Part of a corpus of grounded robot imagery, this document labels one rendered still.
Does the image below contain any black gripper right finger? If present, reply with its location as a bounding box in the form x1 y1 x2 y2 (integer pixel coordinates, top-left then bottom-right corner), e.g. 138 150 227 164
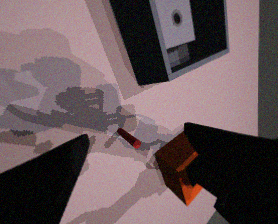
184 122 278 224

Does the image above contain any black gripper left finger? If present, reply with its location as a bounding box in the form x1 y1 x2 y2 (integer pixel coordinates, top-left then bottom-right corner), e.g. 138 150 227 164
0 134 90 224

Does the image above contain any dark red peg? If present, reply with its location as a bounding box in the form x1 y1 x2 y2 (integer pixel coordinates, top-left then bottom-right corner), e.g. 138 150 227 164
117 128 141 149

